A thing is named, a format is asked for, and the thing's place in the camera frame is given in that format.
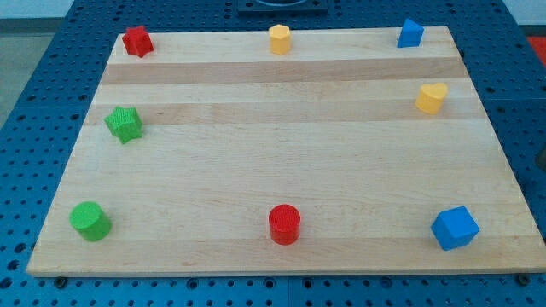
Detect green star block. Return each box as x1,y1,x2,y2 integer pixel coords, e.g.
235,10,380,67
104,107,142,144

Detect yellow heart block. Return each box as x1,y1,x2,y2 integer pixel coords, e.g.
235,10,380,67
415,83,449,115

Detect red star block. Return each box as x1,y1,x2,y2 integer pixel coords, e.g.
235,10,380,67
122,26,154,58

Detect blue triangle block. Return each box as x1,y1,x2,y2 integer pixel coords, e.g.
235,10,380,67
397,18,425,48

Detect yellow hexagon block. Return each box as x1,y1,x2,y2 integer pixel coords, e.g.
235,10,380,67
268,24,291,55

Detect blue cube block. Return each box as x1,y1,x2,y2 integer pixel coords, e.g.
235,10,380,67
431,206,480,251

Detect green cylinder block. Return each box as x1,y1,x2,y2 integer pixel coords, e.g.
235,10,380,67
69,201,112,242

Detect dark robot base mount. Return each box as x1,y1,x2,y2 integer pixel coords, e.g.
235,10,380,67
235,0,328,14

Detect wooden board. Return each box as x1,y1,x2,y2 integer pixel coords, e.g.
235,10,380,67
27,26,545,277

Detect red cylinder block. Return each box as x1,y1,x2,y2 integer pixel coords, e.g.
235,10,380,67
268,204,301,245

